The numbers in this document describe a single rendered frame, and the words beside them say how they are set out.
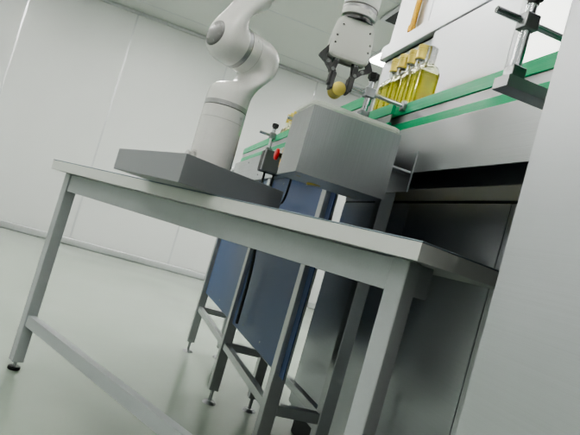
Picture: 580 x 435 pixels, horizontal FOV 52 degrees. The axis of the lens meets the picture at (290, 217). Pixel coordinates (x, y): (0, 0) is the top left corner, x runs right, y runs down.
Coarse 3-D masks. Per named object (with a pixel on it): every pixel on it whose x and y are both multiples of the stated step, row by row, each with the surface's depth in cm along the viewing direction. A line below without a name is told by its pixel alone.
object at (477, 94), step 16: (528, 64) 110; (544, 64) 106; (480, 80) 125; (528, 80) 109; (544, 80) 105; (432, 96) 145; (448, 96) 137; (464, 96) 130; (480, 96) 124; (496, 96) 118; (400, 112) 160; (416, 112) 152; (432, 112) 143; (448, 112) 135; (464, 112) 128; (400, 128) 157
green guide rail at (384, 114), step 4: (388, 104) 165; (392, 104) 162; (380, 108) 170; (384, 108) 167; (388, 108) 164; (392, 108) 161; (372, 112) 175; (376, 112) 172; (380, 112) 169; (384, 112) 166; (388, 112) 163; (392, 112) 161; (372, 116) 174; (376, 116) 171; (380, 116) 168; (384, 116) 166; (388, 116) 163; (376, 120) 171; (380, 120) 168; (384, 120) 165; (388, 120) 162; (388, 124) 161
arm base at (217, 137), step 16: (208, 112) 160; (224, 112) 159; (240, 112) 161; (208, 128) 159; (224, 128) 159; (240, 128) 163; (192, 144) 161; (208, 144) 158; (224, 144) 159; (208, 160) 158; (224, 160) 160
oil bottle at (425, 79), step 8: (424, 64) 160; (432, 64) 161; (416, 72) 162; (424, 72) 159; (432, 72) 160; (416, 80) 160; (424, 80) 159; (432, 80) 160; (416, 88) 159; (424, 88) 159; (432, 88) 160; (408, 96) 162; (416, 96) 159; (424, 96) 159
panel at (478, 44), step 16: (496, 0) 162; (512, 0) 154; (464, 16) 178; (480, 16) 168; (496, 16) 160; (448, 32) 185; (464, 32) 175; (480, 32) 166; (496, 32) 157; (512, 32) 150; (448, 48) 182; (464, 48) 172; (480, 48) 163; (496, 48) 155; (512, 48) 148; (448, 64) 179; (464, 64) 169; (480, 64) 161; (496, 64) 153; (448, 80) 176; (464, 80) 166
